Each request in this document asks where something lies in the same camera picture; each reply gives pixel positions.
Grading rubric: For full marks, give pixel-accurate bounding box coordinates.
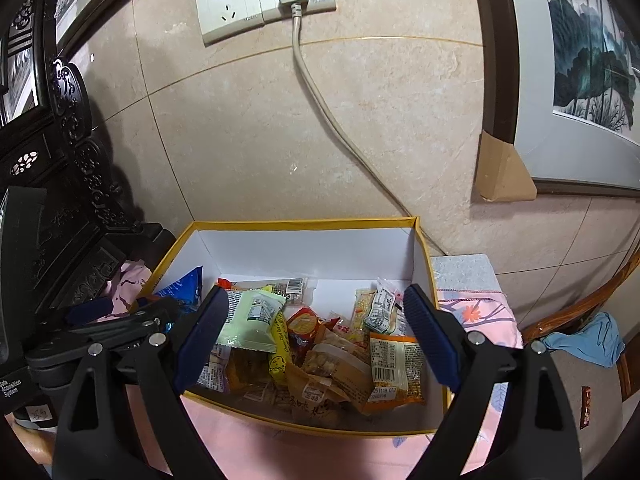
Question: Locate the carved dark wooden bench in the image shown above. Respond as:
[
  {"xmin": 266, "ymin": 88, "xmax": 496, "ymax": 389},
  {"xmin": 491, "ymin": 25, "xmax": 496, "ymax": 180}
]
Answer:
[{"xmin": 0, "ymin": 0, "xmax": 176, "ymax": 331}]

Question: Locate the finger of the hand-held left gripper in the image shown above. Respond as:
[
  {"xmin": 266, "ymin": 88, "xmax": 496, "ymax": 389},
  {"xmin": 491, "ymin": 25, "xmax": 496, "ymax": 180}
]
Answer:
[
  {"xmin": 65, "ymin": 297, "xmax": 115, "ymax": 325},
  {"xmin": 131, "ymin": 296, "xmax": 181, "ymax": 322}
]

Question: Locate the grey power cable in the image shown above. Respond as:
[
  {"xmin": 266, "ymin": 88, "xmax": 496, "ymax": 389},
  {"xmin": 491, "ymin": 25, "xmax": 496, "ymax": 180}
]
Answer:
[{"xmin": 290, "ymin": 5, "xmax": 446, "ymax": 256}]

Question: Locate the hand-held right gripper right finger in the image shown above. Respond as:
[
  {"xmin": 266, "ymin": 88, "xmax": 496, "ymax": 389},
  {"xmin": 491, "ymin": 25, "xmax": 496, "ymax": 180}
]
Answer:
[{"xmin": 404, "ymin": 284, "xmax": 583, "ymax": 480}]

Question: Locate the long brown snack packet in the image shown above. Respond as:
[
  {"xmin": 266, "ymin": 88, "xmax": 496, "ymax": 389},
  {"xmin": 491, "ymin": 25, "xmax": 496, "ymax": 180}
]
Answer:
[{"xmin": 218, "ymin": 276, "xmax": 308, "ymax": 306}]

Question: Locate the small white snack packet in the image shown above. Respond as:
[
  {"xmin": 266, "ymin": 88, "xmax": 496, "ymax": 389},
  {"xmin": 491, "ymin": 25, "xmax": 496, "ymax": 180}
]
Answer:
[{"xmin": 364, "ymin": 277, "xmax": 403, "ymax": 335}]

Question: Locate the yellow cardboard box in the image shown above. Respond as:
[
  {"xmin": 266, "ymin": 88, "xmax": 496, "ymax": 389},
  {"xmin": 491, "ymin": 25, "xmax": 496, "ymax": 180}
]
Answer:
[{"xmin": 135, "ymin": 216, "xmax": 456, "ymax": 438}]

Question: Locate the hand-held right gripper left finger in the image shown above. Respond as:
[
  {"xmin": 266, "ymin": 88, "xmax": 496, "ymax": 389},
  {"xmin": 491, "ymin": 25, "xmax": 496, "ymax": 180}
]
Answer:
[{"xmin": 52, "ymin": 285, "xmax": 236, "ymax": 480}]

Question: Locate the tan paper snack bag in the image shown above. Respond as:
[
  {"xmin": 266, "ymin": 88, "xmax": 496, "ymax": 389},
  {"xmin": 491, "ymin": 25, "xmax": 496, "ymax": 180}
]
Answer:
[{"xmin": 285, "ymin": 365, "xmax": 351, "ymax": 418}]

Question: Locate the framed landscape painting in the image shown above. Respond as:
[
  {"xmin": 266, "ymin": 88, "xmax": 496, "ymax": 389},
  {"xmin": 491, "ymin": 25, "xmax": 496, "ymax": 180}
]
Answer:
[{"xmin": 470, "ymin": 0, "xmax": 640, "ymax": 196}]

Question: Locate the pink printed cloth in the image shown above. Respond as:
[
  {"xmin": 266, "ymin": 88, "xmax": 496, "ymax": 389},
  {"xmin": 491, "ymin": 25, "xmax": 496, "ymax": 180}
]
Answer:
[{"xmin": 107, "ymin": 260, "xmax": 523, "ymax": 480}]

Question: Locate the wooden chair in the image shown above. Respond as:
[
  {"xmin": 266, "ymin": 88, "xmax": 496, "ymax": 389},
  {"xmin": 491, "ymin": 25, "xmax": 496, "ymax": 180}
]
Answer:
[{"xmin": 520, "ymin": 245, "xmax": 640, "ymax": 401}]

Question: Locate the clear pastry packet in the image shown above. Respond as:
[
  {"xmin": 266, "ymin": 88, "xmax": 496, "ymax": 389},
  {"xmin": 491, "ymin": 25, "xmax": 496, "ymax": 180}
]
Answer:
[{"xmin": 302, "ymin": 332, "xmax": 371, "ymax": 386}]

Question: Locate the light green snack packet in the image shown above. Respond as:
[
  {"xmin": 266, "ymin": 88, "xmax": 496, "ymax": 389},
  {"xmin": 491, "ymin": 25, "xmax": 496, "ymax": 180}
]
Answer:
[{"xmin": 216, "ymin": 290, "xmax": 287, "ymax": 352}]

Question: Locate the orange edged snack packet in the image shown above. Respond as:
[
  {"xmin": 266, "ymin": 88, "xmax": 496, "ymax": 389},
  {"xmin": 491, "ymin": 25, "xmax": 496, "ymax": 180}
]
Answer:
[{"xmin": 362, "ymin": 332, "xmax": 426, "ymax": 413}]

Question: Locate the cardboard corner protector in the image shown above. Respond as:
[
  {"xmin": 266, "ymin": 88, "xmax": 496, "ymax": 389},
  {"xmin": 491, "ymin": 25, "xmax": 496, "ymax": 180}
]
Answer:
[{"xmin": 475, "ymin": 130, "xmax": 537, "ymax": 203}]

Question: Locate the blue snack packet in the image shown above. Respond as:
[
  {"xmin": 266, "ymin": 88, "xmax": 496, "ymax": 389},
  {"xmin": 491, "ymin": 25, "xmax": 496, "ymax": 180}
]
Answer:
[{"xmin": 152, "ymin": 266, "xmax": 203, "ymax": 313}]

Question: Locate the blue cloth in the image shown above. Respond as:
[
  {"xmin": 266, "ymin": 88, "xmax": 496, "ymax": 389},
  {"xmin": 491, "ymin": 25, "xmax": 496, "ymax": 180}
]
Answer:
[{"xmin": 540, "ymin": 311, "xmax": 626, "ymax": 368}]

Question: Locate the brown pastry packet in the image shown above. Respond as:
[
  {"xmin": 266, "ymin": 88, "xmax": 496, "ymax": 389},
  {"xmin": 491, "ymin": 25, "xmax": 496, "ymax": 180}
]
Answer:
[{"xmin": 225, "ymin": 347, "xmax": 281, "ymax": 403}]

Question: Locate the yellow stick snack packet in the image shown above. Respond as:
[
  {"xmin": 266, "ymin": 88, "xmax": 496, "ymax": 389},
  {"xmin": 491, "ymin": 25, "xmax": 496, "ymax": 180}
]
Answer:
[{"xmin": 268, "ymin": 310, "xmax": 293, "ymax": 386}]

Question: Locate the clear packet yellow snack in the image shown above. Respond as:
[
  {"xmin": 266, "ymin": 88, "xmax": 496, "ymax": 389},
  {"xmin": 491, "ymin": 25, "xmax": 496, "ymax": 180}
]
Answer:
[{"xmin": 332, "ymin": 287, "xmax": 376, "ymax": 343}]

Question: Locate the orange red print packet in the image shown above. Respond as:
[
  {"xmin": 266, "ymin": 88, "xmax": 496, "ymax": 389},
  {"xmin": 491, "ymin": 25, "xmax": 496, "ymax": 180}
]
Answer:
[{"xmin": 286, "ymin": 306, "xmax": 326, "ymax": 351}]

